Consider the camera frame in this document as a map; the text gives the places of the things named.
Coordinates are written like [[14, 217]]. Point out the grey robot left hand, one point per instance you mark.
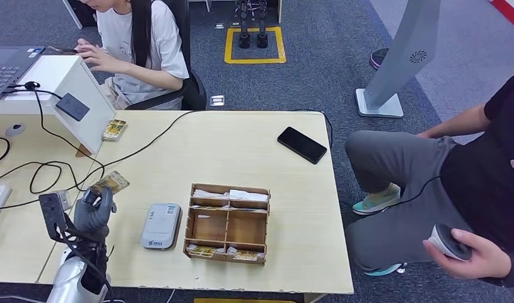
[[91, 217]]

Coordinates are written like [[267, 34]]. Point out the person's left hand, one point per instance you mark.
[[486, 261], [98, 60]]

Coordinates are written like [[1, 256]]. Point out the dark handheld phone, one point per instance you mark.
[[62, 50]]

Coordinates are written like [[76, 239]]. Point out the gold patterned ID card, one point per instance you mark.
[[112, 182]]

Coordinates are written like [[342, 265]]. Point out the round white black handheld device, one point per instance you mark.
[[444, 242]]

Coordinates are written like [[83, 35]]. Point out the gold patterned card stack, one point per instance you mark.
[[114, 129]]

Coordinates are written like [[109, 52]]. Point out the person's left forearm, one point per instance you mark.
[[144, 77]]

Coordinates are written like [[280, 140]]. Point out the person's right forearm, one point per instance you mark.
[[457, 123]]

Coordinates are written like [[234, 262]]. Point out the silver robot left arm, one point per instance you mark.
[[70, 276]]

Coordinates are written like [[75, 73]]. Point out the small black card reader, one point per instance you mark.
[[73, 107]]

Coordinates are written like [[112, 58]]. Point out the person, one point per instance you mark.
[[407, 167], [164, 50]]

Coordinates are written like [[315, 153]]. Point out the grey white card reader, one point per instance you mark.
[[160, 226]]

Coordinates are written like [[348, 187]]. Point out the gold room key cards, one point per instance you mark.
[[246, 255], [202, 251]]

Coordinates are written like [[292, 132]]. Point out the white desk riser stand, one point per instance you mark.
[[52, 75]]

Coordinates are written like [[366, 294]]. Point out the small wooden wedge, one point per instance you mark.
[[82, 152]]

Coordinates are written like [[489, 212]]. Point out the dark grey laptop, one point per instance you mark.
[[6, 67]]

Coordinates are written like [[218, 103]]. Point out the teal sneaker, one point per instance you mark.
[[384, 269], [375, 203]]

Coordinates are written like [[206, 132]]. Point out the black office chair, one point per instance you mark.
[[196, 92]]

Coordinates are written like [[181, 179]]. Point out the grey computer mouse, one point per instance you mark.
[[15, 130]]

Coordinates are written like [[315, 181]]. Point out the wooden compartment organizer box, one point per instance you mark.
[[208, 228]]

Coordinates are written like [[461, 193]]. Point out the white paper stack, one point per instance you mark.
[[248, 195], [208, 194]]

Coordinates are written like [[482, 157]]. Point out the silver floor socket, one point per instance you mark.
[[217, 100]]

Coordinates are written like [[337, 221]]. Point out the yellow floor tape square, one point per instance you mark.
[[229, 46]]

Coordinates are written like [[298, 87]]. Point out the black robot leg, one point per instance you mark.
[[244, 39], [262, 39]]

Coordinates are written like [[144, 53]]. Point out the black smartphone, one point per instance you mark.
[[302, 145]]

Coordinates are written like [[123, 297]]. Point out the grey white kiosk stand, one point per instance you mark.
[[407, 50]]

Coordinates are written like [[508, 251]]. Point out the dark shoe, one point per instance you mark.
[[378, 58]]

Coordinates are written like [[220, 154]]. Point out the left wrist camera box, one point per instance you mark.
[[52, 213]]

